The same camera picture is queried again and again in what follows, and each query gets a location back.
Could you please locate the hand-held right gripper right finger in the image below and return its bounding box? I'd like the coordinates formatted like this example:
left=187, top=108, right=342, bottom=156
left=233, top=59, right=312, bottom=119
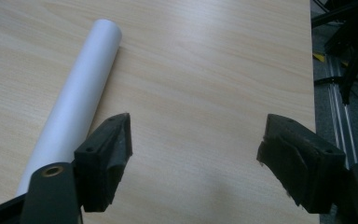
left=255, top=113, right=347, bottom=215

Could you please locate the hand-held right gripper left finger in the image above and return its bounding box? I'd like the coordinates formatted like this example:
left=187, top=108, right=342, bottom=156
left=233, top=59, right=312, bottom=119
left=74, top=112, right=134, bottom=214

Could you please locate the white paper roll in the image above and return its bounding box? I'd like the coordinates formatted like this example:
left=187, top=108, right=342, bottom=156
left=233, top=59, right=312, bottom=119
left=15, top=18, right=123, bottom=197

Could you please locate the yellow floor tape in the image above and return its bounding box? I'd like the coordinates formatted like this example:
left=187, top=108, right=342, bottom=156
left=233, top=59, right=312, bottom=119
left=312, top=51, right=326, bottom=63

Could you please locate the black metal stand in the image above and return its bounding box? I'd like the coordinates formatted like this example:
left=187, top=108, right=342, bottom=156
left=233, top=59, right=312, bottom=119
left=310, top=0, right=358, bottom=106

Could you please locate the silver floor rail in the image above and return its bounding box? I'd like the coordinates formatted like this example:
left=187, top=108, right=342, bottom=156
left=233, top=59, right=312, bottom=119
left=325, top=54, right=358, bottom=171

